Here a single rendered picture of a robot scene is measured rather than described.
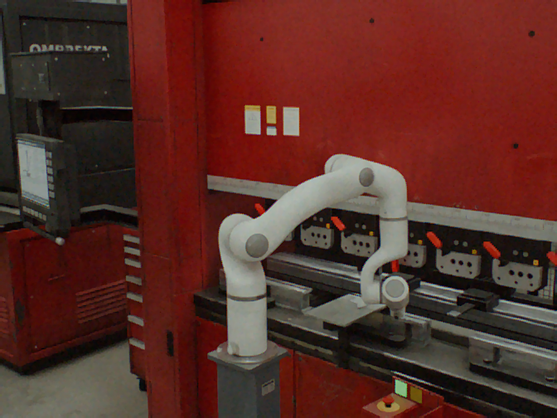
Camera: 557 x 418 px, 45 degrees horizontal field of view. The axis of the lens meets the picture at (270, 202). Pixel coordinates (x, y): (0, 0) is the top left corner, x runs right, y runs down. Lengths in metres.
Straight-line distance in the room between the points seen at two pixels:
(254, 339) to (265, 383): 0.14
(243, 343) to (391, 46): 1.11
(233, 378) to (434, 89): 1.13
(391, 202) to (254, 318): 0.57
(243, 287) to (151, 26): 1.35
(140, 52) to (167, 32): 0.19
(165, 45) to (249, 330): 1.33
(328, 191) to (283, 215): 0.16
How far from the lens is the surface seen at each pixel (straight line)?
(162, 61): 2.88
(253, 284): 2.00
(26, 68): 3.04
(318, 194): 2.02
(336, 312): 2.46
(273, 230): 1.94
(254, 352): 2.07
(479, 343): 2.39
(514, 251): 2.24
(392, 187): 2.15
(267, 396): 2.13
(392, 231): 2.19
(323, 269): 3.03
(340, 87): 2.50
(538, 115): 2.15
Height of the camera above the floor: 1.84
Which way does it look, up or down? 11 degrees down
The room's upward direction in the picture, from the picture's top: 1 degrees counter-clockwise
